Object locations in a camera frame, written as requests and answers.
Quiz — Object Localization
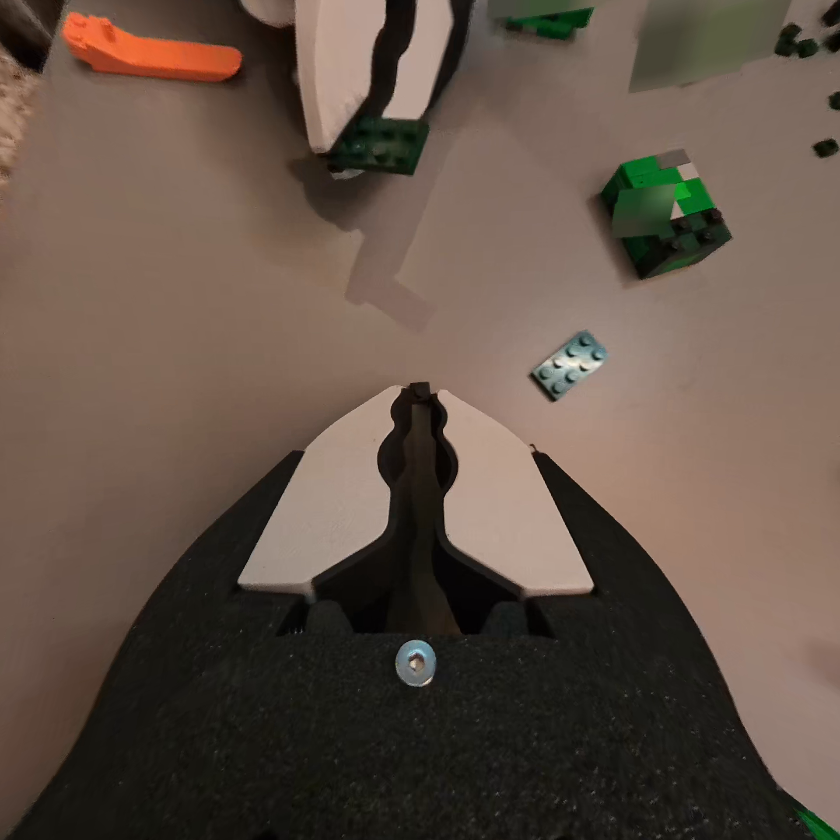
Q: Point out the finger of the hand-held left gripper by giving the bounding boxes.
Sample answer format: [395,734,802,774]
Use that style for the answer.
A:
[294,0,388,155]
[382,0,457,123]

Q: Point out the dark green brick plate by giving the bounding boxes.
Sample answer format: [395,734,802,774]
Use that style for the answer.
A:
[326,116,431,177]
[529,329,610,403]

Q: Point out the small green brick assembly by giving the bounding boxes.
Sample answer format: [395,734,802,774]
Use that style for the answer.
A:
[600,149,733,282]

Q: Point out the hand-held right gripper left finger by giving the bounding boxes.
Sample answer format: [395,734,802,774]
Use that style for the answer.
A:
[238,386,411,601]

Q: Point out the orange brick separator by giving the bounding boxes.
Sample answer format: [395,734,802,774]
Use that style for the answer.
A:
[62,11,244,84]

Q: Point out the scattered small green bricks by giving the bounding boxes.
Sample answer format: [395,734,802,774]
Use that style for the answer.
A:
[773,0,840,160]

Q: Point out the tall green blocky brick figure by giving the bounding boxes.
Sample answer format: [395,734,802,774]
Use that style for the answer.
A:
[791,801,840,840]

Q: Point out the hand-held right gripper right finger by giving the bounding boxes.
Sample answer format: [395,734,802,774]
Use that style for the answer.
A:
[433,388,595,599]

